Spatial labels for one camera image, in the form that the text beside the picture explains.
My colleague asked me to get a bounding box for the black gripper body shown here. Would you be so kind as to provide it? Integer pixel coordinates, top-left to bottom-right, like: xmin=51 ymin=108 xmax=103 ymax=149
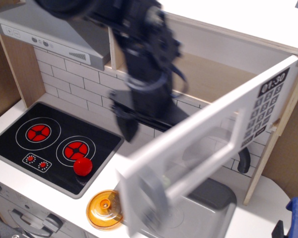
xmin=109 ymin=76 xmax=188 ymax=131

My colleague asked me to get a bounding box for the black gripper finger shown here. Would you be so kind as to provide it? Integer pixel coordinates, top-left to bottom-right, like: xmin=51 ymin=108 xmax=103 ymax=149
xmin=117 ymin=115 xmax=139 ymax=142

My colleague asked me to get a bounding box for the white toy microwave door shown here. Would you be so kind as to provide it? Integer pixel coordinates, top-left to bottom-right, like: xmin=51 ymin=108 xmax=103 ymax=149
xmin=119 ymin=56 xmax=298 ymax=238

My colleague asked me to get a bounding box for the grey microwave door handle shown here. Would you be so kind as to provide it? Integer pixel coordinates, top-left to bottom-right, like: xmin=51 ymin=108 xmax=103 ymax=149
xmin=140 ymin=166 xmax=169 ymax=231

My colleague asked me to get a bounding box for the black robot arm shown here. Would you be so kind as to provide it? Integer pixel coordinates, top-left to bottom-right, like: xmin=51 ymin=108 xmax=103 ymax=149
xmin=37 ymin=0 xmax=187 ymax=141

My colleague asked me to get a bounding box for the red toy tomato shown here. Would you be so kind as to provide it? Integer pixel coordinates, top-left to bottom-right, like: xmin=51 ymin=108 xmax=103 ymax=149
xmin=73 ymin=157 xmax=93 ymax=177

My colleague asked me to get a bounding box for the grey toy range hood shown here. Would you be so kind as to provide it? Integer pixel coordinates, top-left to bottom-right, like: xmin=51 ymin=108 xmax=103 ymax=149
xmin=0 ymin=0 xmax=110 ymax=70

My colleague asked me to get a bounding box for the black toy stove top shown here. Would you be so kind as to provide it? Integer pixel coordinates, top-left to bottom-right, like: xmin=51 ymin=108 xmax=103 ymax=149
xmin=0 ymin=102 xmax=124 ymax=199

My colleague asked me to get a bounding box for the orange transparent pot lid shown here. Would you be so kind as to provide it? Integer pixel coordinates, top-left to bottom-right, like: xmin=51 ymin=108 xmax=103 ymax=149
xmin=86 ymin=189 xmax=124 ymax=231

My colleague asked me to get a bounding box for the dark grey toy faucet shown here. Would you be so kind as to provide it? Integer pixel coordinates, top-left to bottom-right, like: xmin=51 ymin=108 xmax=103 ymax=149
xmin=237 ymin=147 xmax=251 ymax=174

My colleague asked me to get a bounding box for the grey toy sink basin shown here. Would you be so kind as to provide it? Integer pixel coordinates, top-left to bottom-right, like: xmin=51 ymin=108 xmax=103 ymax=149
xmin=139 ymin=177 xmax=237 ymax=238

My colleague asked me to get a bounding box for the grey toy oven front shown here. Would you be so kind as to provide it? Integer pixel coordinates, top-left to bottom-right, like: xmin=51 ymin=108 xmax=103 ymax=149
xmin=0 ymin=182 xmax=93 ymax=238

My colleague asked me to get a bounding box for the black clamp piece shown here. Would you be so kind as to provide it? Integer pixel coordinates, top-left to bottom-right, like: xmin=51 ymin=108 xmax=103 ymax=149
xmin=271 ymin=220 xmax=285 ymax=238

